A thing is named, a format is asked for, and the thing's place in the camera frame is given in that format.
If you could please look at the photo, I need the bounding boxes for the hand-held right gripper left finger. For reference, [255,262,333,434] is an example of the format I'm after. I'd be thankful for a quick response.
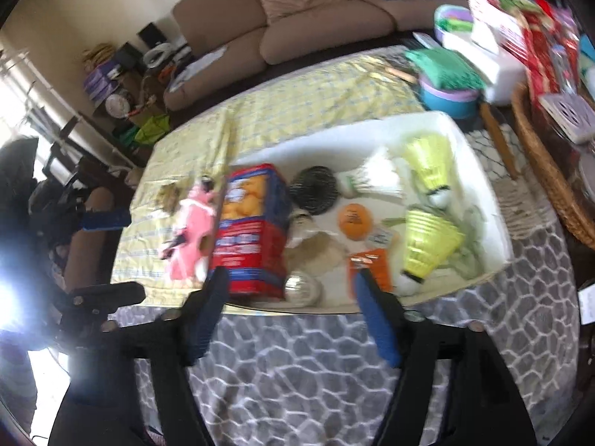
[49,267,231,446]

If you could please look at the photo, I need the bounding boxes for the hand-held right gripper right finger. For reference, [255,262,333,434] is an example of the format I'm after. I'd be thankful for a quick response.
[353,267,542,446]

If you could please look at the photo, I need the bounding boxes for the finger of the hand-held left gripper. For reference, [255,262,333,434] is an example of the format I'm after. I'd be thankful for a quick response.
[52,282,146,349]
[77,208,133,233]

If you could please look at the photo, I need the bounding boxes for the blue red cracker box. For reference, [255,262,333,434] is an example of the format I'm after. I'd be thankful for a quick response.
[207,164,293,299]

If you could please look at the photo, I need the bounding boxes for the white foam box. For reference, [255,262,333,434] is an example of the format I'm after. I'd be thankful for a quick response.
[228,110,514,310]

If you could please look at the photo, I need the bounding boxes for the person's left forearm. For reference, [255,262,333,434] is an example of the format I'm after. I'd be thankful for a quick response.
[0,341,39,428]

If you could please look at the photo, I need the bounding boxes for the grey patterned desktop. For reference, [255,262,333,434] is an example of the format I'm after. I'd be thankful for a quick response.
[107,121,582,446]

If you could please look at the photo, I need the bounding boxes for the small orange packet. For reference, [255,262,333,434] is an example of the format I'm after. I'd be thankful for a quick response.
[348,248,396,300]

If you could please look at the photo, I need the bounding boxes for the small brown object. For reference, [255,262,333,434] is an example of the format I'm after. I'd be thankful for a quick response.
[155,183,187,212]

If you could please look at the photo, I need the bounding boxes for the small white packet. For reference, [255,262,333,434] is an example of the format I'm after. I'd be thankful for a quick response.
[367,227,396,249]

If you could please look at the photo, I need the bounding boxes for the pink cloth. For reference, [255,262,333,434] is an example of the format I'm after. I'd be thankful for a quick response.
[158,174,224,284]

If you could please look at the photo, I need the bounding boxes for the yellow shuttlecock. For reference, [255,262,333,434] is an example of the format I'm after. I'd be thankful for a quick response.
[403,134,455,207]
[395,209,466,297]

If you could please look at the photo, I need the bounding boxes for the green bag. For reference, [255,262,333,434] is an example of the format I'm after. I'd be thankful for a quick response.
[135,114,170,145]

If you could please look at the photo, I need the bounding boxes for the orange ping pong ball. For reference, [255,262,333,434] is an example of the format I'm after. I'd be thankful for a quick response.
[338,203,375,241]

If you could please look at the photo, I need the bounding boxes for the round tin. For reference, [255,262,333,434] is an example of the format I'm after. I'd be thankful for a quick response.
[104,93,130,119]

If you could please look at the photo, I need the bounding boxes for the worn white shuttlecock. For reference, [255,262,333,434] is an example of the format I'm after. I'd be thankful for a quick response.
[284,209,349,272]

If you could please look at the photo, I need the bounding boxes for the pale green plastic piece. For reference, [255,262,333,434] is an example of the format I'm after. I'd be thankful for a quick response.
[446,204,486,279]

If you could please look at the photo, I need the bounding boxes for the purple boxes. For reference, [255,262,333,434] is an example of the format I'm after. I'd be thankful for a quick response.
[84,62,122,100]

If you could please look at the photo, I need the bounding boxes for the black round mesh scrubber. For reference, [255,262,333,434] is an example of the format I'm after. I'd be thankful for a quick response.
[288,166,338,216]

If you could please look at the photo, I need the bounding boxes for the white feather shuttlecock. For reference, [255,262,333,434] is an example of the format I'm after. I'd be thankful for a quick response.
[335,146,405,200]

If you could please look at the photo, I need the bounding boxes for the white papers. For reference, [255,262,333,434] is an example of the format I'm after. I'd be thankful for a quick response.
[170,51,228,91]

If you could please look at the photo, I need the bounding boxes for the wicker basket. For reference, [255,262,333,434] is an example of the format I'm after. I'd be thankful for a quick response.
[511,81,595,252]

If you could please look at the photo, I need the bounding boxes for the yellow checkered cloth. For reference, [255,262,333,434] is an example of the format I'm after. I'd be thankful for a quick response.
[110,46,428,310]

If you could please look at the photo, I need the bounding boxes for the blue bowl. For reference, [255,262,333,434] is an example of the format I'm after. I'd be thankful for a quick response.
[418,74,479,119]

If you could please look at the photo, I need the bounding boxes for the brown sofa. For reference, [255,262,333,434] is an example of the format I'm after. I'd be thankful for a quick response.
[163,0,470,112]

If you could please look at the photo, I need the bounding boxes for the white storage box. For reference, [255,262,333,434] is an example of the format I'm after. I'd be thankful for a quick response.
[441,32,528,105]

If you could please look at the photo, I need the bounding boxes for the white perforated box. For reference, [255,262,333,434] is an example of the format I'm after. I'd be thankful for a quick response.
[539,93,595,145]

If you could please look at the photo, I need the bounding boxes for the lavender tub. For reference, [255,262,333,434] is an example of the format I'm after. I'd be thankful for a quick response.
[434,4,475,45]

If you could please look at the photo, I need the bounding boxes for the pile of red packages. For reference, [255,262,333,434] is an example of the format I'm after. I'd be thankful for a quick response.
[465,0,582,107]

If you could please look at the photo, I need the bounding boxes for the yellow cable coil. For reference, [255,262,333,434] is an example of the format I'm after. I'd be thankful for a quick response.
[83,43,116,65]

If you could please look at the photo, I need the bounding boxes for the white ring lamp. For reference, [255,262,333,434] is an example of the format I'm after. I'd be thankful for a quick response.
[144,43,175,67]

